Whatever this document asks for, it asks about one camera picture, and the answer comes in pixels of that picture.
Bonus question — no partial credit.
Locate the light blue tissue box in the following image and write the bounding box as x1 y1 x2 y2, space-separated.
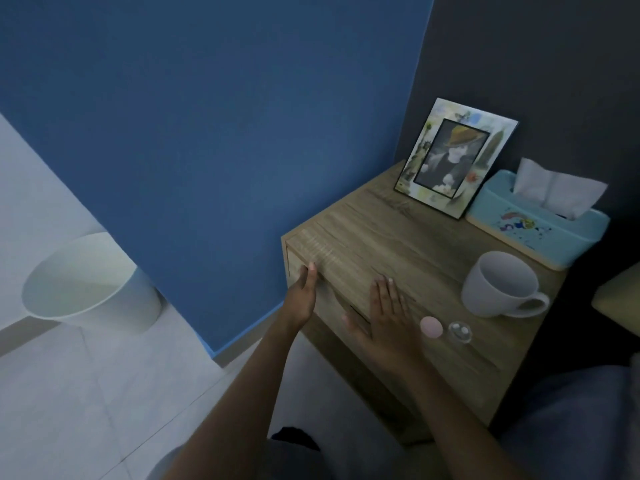
466 170 611 271

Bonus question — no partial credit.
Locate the floral picture frame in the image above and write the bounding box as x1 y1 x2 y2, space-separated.
394 98 519 221

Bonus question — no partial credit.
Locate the person's right forearm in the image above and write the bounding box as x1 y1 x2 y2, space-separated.
387 354 532 480

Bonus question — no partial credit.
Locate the wooden nightstand drawer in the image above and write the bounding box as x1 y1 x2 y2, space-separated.
283 236 373 340

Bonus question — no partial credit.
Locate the person's left forearm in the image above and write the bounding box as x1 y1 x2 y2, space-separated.
162 315 307 480

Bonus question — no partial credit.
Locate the white trash bin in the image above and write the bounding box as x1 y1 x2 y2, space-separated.
21 232 163 335

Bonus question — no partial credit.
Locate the person's right hand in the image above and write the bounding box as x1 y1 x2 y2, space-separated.
342 276 431 377

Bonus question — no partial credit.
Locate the white mug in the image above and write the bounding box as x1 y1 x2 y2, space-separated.
460 251 551 319

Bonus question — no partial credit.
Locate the beige pillow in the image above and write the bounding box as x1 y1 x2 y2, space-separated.
592 261 640 339

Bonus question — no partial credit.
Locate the clear round container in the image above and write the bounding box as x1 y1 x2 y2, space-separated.
447 321 474 345

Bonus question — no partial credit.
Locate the person's left hand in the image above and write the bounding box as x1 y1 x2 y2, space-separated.
283 261 320 331

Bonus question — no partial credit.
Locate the grey blue bedding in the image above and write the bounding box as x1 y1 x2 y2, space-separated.
497 352 640 480

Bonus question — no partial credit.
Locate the wooden nightstand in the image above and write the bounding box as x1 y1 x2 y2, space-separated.
281 160 568 445

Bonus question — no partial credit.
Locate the white tissue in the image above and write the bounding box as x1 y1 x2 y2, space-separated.
513 158 609 221

